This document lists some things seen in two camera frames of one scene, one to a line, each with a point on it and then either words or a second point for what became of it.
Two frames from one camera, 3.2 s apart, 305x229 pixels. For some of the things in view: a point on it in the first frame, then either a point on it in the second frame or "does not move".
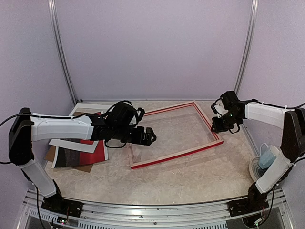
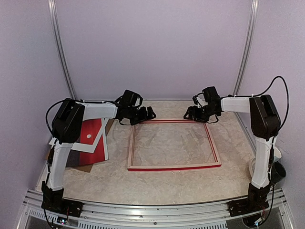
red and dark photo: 64,157 does not move
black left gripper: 139,140 to 144,116
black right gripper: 217,128 to 192,109
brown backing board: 51,151 does not move
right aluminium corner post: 248,47 does not move
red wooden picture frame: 179,153 to 172,166
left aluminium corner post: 51,4 does not move
